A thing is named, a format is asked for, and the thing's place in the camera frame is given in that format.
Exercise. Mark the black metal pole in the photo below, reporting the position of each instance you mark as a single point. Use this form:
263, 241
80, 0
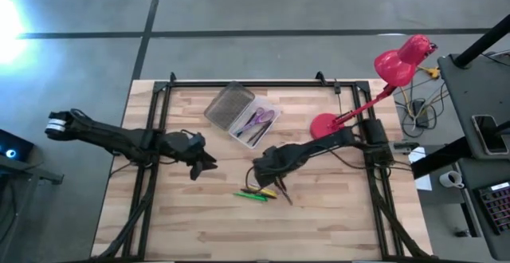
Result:
482, 42

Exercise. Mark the yellow highlighter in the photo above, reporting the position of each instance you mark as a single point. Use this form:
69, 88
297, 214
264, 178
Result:
267, 192

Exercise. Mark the black button keypad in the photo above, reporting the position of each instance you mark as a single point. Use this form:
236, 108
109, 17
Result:
498, 209

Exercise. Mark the black device with blue light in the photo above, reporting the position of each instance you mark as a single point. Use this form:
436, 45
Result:
12, 145

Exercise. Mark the yellow plug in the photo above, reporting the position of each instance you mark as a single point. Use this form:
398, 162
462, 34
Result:
432, 72

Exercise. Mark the white mug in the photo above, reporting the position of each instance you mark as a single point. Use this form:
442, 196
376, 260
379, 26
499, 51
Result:
450, 179

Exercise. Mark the black smartphone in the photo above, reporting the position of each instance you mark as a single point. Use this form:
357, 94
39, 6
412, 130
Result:
489, 133

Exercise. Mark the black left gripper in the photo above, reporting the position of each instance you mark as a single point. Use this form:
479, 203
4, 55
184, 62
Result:
181, 145

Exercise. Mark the black metal table frame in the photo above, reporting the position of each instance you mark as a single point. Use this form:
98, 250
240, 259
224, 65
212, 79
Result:
360, 95

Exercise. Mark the thin black pen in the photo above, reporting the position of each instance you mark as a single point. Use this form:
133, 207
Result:
263, 130

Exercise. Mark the translucent plastic supply box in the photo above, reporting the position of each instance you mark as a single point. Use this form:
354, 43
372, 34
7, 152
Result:
271, 129

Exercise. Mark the black metal beam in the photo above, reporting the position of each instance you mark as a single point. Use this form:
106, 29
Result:
442, 157

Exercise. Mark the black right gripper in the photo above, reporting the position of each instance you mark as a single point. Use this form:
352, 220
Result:
275, 163

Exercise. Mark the green highlighter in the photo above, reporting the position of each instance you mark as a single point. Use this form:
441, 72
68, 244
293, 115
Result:
250, 197

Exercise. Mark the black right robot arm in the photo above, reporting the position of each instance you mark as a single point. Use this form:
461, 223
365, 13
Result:
326, 141

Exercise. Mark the red desk lamp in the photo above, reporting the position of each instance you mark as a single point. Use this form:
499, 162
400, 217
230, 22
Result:
394, 65

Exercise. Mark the black power adapter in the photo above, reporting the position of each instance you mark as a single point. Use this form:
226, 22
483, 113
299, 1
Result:
420, 113

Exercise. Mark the grey side table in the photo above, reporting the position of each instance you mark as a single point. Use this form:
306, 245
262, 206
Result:
466, 87

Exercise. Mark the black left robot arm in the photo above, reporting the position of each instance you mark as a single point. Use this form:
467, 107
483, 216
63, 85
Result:
99, 133

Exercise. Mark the white paper sheet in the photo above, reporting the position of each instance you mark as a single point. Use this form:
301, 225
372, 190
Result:
422, 181

